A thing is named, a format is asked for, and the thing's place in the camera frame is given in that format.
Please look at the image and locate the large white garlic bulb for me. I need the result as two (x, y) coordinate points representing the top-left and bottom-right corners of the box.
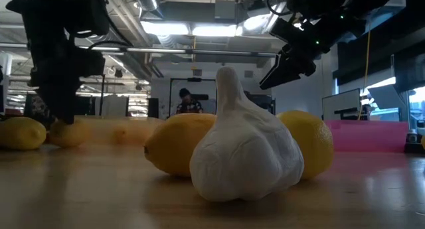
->
(189, 66), (305, 202)

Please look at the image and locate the black machine cabinet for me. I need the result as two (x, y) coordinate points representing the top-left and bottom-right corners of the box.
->
(244, 91), (276, 116)

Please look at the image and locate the white panel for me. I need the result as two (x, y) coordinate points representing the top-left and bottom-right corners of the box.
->
(94, 94), (129, 117)

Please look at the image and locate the black speaker box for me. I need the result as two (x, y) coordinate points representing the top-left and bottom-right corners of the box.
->
(147, 97), (160, 119)

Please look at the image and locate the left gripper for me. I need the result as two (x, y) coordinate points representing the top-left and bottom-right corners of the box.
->
(29, 36), (106, 125)

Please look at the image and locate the dark window blind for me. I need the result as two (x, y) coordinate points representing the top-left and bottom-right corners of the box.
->
(392, 42), (425, 94)

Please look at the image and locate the white board with black frame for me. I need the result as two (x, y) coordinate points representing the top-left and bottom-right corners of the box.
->
(321, 88), (362, 121)

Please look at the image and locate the grey ceiling box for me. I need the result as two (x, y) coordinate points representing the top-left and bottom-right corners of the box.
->
(214, 0), (237, 21)

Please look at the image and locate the black frame rig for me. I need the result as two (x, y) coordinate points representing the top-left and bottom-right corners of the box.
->
(168, 77), (219, 119)
(78, 72), (106, 116)

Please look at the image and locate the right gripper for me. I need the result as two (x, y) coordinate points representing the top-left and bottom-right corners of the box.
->
(259, 17), (333, 90)

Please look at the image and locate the small grey white device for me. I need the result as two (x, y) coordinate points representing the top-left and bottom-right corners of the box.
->
(406, 128), (420, 144)

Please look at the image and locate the ceiling light panel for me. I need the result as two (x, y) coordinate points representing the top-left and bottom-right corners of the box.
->
(140, 20), (190, 37)
(191, 24), (238, 37)

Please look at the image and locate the person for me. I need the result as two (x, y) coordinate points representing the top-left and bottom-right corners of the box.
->
(175, 87), (204, 115)

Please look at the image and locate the long horizontal metal pipe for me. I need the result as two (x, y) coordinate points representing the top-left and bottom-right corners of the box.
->
(74, 44), (278, 59)

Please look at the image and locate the pink plastic bin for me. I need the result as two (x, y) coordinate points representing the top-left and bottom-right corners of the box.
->
(323, 119), (409, 154)

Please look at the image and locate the orange-tinted lemon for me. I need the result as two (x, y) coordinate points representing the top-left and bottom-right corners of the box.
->
(143, 112), (218, 177)

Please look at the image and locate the yellow hanging cable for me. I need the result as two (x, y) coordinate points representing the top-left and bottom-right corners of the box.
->
(357, 29), (372, 121)

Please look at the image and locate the orange translucent bin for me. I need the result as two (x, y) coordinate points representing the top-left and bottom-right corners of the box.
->
(74, 115), (167, 147)

